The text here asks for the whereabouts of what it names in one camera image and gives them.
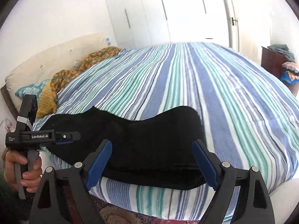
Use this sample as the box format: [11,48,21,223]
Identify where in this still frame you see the white door with handle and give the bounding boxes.
[223,0,270,65]

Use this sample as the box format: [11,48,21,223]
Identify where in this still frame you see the dark wooden cabinet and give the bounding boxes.
[261,47,288,78]

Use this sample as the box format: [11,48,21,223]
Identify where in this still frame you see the green sleeve forearm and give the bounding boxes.
[1,170,23,223]

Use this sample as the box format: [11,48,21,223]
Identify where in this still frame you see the orange floral blanket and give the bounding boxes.
[36,46,121,119]

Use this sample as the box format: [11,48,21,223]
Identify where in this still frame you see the white wardrobe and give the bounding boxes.
[106,0,229,49]

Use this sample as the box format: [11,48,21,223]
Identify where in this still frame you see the striped blue green bedsheet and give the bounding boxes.
[32,41,298,221]

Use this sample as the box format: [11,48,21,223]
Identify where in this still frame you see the beige headboard cushion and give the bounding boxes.
[5,33,110,109]

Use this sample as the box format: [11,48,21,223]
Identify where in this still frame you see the black pants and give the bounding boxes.
[42,106,205,190]

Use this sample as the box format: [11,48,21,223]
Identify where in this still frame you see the pile of clothes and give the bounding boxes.
[268,44,298,85]

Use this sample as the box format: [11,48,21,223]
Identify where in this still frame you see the person's left hand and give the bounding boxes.
[4,151,42,193]

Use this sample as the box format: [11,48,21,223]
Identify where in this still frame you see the teal patterned pillow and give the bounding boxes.
[15,79,50,102]

